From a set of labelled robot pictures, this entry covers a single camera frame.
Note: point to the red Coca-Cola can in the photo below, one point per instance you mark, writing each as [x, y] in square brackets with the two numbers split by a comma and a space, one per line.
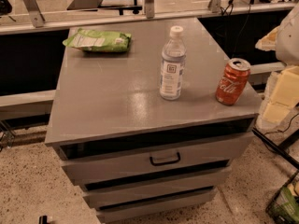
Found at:
[233, 81]

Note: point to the grey drawer cabinet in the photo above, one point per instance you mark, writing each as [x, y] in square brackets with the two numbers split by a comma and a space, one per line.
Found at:
[107, 105]

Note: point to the clear blue-label plastic bottle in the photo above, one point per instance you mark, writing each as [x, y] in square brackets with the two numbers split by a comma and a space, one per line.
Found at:
[173, 63]

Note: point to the top grey drawer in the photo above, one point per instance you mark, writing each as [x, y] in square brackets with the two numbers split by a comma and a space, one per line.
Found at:
[222, 148]

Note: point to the grey drawer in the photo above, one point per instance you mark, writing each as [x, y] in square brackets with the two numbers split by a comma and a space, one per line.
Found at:
[222, 148]
[154, 186]
[126, 211]

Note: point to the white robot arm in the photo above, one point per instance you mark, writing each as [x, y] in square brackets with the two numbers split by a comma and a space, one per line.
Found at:
[284, 41]

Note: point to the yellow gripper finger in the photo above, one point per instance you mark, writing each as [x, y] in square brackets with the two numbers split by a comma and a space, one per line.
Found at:
[284, 97]
[268, 42]

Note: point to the black drawer handle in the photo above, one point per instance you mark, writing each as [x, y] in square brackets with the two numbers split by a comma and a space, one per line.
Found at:
[165, 161]

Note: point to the small black floor object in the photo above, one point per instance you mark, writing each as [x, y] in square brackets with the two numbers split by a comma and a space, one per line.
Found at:
[43, 220]

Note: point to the black wire basket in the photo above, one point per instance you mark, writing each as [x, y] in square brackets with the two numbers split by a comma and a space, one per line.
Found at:
[284, 207]

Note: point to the green rice chip bag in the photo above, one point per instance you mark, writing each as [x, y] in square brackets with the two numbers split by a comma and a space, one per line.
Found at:
[98, 41]

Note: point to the middle grey drawer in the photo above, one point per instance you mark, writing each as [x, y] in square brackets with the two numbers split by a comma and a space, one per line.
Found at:
[154, 186]

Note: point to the bottom grey drawer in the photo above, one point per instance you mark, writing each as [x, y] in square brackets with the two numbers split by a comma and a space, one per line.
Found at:
[126, 211]

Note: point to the grey metal railing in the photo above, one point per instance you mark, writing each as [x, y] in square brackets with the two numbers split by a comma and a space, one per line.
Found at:
[58, 17]

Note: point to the black tripod leg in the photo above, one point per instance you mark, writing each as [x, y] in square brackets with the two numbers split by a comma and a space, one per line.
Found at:
[276, 148]

